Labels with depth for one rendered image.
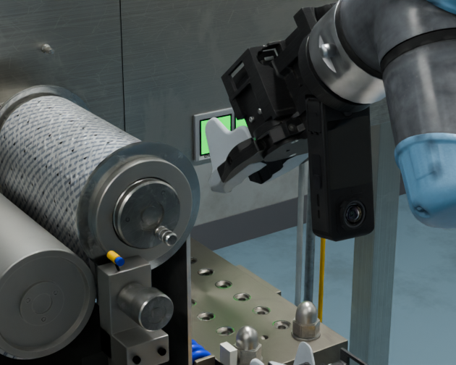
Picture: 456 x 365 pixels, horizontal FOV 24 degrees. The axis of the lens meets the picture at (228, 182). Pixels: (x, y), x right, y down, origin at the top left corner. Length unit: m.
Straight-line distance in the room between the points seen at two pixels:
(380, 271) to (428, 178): 1.46
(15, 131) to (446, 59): 0.69
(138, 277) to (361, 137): 0.36
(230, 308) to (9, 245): 0.39
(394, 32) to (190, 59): 0.83
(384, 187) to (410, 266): 1.87
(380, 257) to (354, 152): 1.27
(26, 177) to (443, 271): 2.79
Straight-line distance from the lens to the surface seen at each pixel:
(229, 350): 1.24
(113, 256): 1.05
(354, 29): 0.73
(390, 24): 0.69
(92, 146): 1.13
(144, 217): 1.09
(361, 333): 2.17
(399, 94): 0.67
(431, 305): 3.63
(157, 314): 1.06
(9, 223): 1.13
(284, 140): 0.82
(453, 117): 0.65
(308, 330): 1.30
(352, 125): 0.81
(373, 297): 2.11
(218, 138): 0.90
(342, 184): 0.81
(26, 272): 1.08
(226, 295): 1.41
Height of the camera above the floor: 1.68
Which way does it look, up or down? 21 degrees down
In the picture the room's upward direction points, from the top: straight up
